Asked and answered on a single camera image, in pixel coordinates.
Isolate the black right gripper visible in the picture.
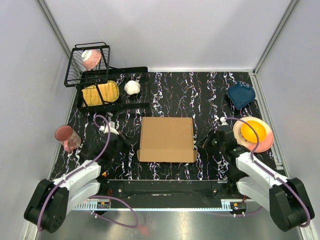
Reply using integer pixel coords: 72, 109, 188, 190
196, 129, 226, 153

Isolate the brown cardboard box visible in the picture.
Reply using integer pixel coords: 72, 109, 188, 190
136, 117, 198, 164

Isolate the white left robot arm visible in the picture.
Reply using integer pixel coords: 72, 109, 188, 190
23, 132, 129, 233

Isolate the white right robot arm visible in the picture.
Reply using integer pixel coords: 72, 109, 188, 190
196, 125, 315, 232

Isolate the orange bowl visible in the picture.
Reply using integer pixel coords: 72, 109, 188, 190
240, 120, 267, 143

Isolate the yellow woven plate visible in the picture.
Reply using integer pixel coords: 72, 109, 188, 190
81, 80, 120, 107

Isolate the dark blue bowl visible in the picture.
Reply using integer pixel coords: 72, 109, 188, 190
227, 81, 256, 110

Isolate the pink plate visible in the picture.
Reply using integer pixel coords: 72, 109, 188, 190
233, 116, 274, 153

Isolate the pink mug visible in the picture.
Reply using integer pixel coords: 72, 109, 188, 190
54, 125, 82, 153

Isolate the pink patterned bowl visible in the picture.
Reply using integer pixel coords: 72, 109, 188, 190
81, 49, 102, 71

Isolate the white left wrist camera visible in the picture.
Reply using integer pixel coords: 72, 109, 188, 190
99, 121, 120, 136

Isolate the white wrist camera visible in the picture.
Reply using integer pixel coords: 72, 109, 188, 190
218, 117, 229, 126
99, 121, 120, 136

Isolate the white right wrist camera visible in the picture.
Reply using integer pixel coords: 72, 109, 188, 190
218, 117, 229, 126

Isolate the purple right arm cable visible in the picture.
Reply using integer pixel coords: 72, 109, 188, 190
207, 116, 312, 228

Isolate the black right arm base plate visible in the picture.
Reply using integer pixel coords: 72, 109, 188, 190
211, 181, 251, 201

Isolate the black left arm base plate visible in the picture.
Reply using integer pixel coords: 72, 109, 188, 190
96, 180, 219, 208

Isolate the black wire dish rack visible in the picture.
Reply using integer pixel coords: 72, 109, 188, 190
64, 42, 150, 113

